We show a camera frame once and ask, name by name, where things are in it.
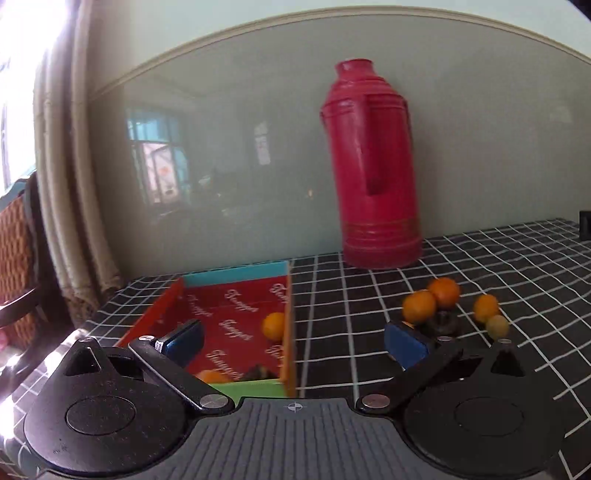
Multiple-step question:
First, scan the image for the small orange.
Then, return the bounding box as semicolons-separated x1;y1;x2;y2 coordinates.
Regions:
474;294;501;324

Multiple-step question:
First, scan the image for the beige curtain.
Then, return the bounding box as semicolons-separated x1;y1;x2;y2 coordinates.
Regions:
33;0;123;301

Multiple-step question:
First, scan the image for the wicker chair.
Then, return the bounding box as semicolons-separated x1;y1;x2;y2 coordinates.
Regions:
0;173;70;352

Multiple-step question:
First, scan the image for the red cardboard box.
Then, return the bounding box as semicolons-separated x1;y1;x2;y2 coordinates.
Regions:
113;261;297;398

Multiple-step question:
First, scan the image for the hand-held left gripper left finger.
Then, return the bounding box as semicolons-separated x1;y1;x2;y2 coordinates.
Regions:
60;320;236;414

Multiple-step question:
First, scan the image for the black checked tablecloth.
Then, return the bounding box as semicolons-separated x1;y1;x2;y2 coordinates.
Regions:
0;217;591;480

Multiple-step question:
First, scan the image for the small yellow-green fruit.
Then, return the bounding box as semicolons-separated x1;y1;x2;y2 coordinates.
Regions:
486;315;510;339

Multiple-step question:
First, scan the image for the window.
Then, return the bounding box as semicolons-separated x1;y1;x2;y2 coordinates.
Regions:
0;0;70;195

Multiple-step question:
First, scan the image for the red thermos flask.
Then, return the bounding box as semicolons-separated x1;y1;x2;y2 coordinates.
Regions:
320;58;424;270

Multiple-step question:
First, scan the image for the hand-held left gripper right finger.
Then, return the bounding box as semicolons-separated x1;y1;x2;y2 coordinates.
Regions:
355;322;529;412

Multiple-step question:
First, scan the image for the dark round object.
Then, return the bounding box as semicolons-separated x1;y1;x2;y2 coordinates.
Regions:
426;311;462;339

